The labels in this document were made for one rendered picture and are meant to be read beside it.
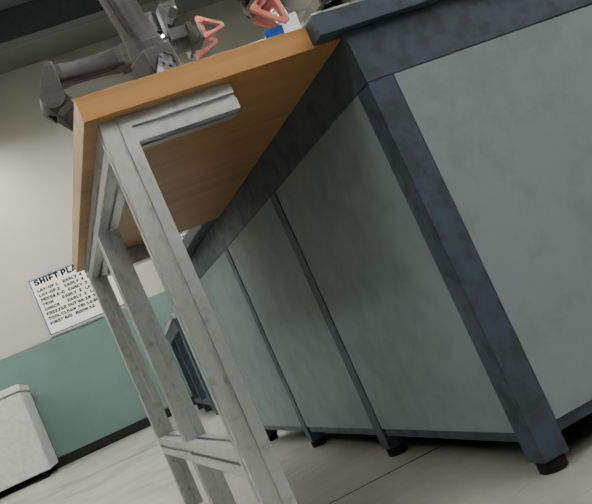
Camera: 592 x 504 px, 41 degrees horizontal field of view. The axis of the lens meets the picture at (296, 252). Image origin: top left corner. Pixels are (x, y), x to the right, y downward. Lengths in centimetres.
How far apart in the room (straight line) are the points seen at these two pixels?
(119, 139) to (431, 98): 50
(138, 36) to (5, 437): 690
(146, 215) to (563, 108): 73
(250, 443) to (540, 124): 71
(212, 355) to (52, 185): 821
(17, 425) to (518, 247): 719
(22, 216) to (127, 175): 809
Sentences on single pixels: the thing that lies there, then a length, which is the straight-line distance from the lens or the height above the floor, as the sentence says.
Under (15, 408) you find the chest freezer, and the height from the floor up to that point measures 72.
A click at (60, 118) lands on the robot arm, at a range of 214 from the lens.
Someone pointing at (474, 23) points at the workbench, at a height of 71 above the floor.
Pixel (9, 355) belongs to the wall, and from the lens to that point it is 909.
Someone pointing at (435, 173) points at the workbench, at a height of 50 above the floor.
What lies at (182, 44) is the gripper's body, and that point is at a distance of 225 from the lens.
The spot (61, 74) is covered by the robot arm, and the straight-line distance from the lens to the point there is 217.
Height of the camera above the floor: 37
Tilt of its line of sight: 5 degrees up
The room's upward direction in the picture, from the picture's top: 24 degrees counter-clockwise
